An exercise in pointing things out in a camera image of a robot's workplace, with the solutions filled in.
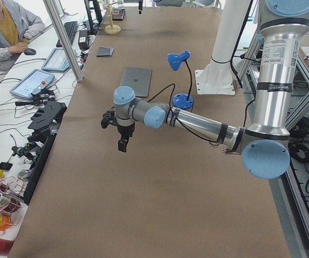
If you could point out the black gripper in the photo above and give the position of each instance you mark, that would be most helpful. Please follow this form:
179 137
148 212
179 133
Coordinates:
124 130

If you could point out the grey laptop computer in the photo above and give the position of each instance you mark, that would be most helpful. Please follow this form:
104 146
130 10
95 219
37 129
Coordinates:
138 79

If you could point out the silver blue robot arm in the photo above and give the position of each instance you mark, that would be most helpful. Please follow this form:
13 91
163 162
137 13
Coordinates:
263 144

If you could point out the person's hand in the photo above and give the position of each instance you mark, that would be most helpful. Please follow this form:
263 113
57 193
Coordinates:
18 48

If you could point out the blue desk lamp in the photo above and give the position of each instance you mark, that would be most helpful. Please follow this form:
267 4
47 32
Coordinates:
182 99

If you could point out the black tool rack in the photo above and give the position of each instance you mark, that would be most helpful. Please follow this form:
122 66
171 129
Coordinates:
42 121

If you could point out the folded grey cloth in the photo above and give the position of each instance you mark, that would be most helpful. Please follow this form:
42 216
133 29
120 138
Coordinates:
105 51

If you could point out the far teach pendant tablet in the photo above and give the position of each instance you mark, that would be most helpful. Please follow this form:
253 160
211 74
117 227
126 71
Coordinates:
56 62

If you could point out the teach pendant tablet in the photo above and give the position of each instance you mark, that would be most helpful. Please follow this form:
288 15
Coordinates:
32 84
56 62

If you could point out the near teach pendant tablet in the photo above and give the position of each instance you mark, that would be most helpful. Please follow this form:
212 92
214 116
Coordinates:
32 84

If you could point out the black power adapter box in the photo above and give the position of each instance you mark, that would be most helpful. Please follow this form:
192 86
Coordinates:
83 40

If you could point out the wooden stand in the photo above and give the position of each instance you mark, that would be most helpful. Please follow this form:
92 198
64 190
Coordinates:
111 28

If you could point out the small black square device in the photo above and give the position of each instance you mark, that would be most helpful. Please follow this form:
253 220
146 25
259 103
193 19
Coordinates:
5 166

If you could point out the black keyboard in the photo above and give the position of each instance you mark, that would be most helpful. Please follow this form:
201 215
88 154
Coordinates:
71 29

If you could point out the dark tray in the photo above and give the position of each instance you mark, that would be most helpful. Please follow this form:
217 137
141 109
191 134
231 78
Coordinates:
118 15

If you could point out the black computer mouse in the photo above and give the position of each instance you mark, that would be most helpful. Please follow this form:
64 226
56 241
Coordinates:
30 51

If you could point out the person in grey jacket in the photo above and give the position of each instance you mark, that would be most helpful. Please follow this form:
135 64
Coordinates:
17 24

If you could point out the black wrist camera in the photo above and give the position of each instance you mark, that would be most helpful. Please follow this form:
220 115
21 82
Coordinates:
109 118

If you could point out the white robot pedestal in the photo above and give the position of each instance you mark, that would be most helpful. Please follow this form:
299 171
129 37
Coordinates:
216 78

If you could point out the copper wire basket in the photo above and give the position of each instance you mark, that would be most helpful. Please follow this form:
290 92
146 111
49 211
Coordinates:
10 208

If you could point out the aluminium frame post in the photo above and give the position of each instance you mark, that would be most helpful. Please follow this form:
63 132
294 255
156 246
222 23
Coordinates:
53 13

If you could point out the aluminium frame structure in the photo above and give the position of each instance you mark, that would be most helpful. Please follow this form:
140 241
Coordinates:
291 190

